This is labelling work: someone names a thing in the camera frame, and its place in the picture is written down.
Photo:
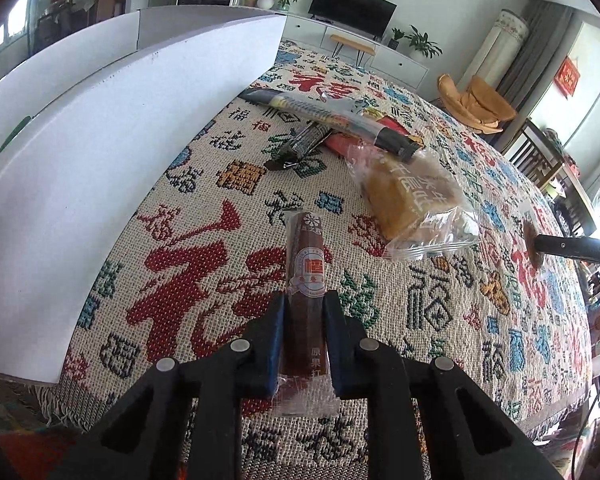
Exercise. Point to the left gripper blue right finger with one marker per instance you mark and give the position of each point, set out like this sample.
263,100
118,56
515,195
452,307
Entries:
424,420

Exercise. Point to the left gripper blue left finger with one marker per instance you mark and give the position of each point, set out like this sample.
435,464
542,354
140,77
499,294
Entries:
141,436

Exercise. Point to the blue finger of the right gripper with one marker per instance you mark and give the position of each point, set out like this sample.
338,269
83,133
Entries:
577,248

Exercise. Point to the dark red sausage stick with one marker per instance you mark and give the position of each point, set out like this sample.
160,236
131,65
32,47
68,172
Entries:
304,385

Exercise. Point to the packaged milk toast bread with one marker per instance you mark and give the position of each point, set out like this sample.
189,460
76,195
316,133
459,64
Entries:
420,209

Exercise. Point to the long black clear snack pack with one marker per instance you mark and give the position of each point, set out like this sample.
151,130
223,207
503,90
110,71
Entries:
338,116

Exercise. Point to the dark wooden chair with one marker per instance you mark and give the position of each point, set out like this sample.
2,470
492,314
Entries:
534,155

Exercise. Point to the orange lounge chair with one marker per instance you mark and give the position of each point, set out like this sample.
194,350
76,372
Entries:
479,107

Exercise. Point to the grey curtain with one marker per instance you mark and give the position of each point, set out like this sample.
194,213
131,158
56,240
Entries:
547,23

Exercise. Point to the covered standing air conditioner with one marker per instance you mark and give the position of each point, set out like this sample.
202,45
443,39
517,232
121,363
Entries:
498,50

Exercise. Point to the patterned woven tablecloth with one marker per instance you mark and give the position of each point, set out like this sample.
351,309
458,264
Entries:
206,249

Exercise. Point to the potted green plant right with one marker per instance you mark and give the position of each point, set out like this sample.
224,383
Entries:
420,47

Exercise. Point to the white tv cabinet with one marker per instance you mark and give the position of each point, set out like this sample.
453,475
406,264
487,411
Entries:
388,63

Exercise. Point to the red snack packet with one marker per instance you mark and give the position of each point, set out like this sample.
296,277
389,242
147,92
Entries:
340,142

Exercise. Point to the wooden bench stool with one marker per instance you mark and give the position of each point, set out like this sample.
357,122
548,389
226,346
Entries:
363,52

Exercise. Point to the white cardboard box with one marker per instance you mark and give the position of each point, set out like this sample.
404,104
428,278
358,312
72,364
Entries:
87,127

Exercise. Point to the small black snack packet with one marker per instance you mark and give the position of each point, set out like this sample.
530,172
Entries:
293,151

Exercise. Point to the black flat television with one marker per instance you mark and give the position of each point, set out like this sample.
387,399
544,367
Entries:
369,16

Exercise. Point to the dining table with chairs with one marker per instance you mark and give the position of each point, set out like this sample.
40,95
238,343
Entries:
64,18

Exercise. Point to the red wall hanging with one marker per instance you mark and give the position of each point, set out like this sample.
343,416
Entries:
567,77

